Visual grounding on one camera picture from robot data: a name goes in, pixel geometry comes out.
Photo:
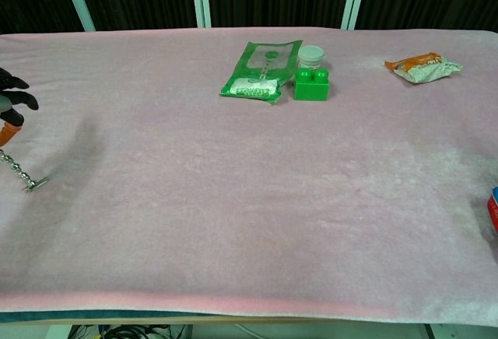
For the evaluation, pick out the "silver magnetic ball chain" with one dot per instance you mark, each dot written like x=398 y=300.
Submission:
x=15 y=168

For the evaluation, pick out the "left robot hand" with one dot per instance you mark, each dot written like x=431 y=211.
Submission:
x=19 y=98

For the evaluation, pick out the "white round jar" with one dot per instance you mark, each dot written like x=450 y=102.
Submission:
x=311 y=56

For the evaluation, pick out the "orange white snack bag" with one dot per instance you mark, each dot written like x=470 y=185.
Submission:
x=424 y=67

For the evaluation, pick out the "blue snack bag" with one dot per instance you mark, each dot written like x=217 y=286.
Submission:
x=494 y=210

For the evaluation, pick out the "pink table cloth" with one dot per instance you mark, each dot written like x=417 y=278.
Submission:
x=233 y=218

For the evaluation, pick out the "green wet wipes packet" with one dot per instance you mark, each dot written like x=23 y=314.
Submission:
x=257 y=70

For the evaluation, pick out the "green toy brick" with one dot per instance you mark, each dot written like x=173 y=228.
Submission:
x=310 y=88

